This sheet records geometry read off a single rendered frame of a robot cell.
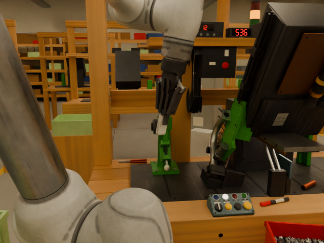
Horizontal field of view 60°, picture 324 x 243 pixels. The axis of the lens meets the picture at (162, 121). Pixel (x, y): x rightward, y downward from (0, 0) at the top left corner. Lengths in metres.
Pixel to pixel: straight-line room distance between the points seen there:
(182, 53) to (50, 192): 0.49
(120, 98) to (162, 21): 0.81
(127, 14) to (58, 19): 10.67
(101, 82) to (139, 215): 1.00
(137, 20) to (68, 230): 0.57
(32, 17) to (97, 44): 10.28
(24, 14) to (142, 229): 11.42
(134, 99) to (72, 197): 1.00
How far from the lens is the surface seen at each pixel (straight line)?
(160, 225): 0.58
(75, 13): 11.40
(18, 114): 0.53
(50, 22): 11.54
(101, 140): 1.52
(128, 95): 1.56
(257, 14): 1.63
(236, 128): 1.19
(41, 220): 0.64
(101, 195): 1.24
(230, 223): 1.07
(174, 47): 0.81
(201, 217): 1.04
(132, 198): 0.59
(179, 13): 0.80
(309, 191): 1.35
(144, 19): 0.85
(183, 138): 1.54
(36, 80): 10.99
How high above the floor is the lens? 1.43
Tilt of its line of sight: 12 degrees down
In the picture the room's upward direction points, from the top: straight up
